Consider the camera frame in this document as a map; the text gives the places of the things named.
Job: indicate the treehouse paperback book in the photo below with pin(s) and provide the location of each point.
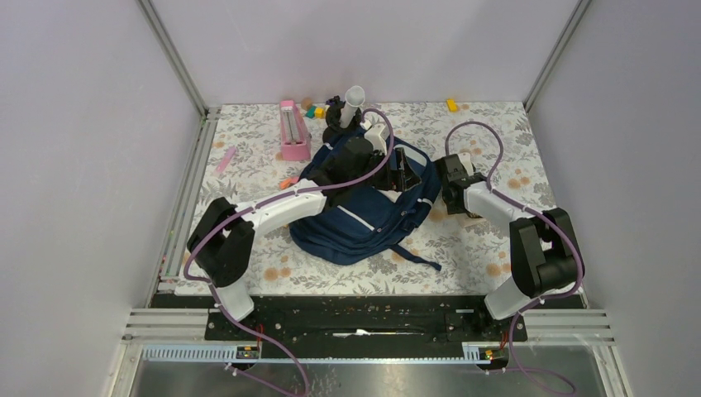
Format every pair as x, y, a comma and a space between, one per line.
465, 221

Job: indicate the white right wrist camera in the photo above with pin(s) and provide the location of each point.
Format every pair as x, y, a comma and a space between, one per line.
465, 160

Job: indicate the pink highlighter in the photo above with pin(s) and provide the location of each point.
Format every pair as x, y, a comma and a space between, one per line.
226, 160

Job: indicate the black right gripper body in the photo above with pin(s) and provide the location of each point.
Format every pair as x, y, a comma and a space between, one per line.
451, 209

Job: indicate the navy blue backpack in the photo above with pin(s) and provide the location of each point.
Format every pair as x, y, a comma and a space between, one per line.
368, 222

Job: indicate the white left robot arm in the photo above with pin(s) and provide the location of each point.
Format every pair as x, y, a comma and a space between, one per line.
222, 242

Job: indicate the green block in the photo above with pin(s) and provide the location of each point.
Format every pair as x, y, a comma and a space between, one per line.
311, 112

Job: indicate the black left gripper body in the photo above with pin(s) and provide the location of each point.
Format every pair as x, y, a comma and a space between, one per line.
391, 179

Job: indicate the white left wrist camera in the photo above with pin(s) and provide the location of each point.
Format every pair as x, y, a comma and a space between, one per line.
374, 139

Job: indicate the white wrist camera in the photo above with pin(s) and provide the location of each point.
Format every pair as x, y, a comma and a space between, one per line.
465, 160
374, 139

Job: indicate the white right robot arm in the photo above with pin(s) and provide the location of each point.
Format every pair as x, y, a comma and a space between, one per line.
544, 253

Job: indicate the yellow block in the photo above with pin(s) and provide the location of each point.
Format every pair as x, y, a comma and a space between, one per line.
451, 105

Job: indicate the white cylinder on stand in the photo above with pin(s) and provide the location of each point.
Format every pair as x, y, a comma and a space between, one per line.
354, 98

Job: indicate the black round stand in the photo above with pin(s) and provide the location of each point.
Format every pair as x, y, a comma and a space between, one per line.
333, 129

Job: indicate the pink rack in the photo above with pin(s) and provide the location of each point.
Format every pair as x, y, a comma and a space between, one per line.
295, 138

